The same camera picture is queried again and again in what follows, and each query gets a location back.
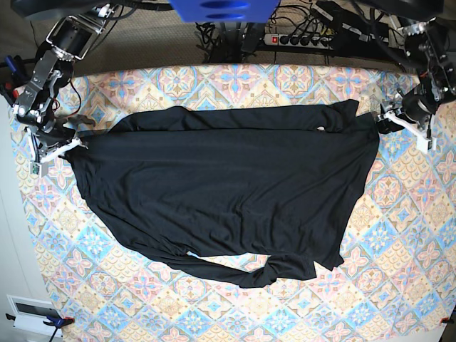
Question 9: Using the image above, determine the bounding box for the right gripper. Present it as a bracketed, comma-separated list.
[31, 114, 95, 152]

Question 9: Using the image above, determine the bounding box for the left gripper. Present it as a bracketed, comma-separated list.
[376, 88, 438, 135]

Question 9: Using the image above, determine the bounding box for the black t-shirt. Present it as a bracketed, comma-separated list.
[65, 100, 379, 289]

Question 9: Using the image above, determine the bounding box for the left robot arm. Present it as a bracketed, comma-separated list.
[371, 19, 455, 138]

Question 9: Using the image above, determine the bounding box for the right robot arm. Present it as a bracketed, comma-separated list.
[13, 3, 120, 153]

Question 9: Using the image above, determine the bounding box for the orange black clamp left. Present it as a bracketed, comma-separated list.
[1, 82, 25, 116]

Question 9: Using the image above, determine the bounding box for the blue clamp upper left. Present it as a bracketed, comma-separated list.
[1, 55, 23, 76]

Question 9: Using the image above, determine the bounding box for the white power strip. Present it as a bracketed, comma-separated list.
[263, 33, 332, 50]

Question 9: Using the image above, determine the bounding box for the patterned tablecloth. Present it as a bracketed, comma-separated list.
[9, 65, 455, 341]

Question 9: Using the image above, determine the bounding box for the white floor vent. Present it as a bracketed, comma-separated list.
[6, 295, 59, 337]

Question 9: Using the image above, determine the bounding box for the blue orange clamp lower left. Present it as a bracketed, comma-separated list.
[5, 313, 75, 331]

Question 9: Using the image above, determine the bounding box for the orange clamp lower right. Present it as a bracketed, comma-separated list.
[440, 317, 455, 324]

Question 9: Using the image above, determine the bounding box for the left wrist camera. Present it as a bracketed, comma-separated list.
[416, 136, 437, 154]

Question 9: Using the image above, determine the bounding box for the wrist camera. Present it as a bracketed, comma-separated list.
[30, 162, 48, 177]
[416, 136, 437, 154]

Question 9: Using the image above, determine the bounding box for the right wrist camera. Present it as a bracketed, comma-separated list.
[30, 162, 48, 177]

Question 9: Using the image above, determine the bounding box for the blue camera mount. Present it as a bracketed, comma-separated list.
[169, 0, 280, 24]

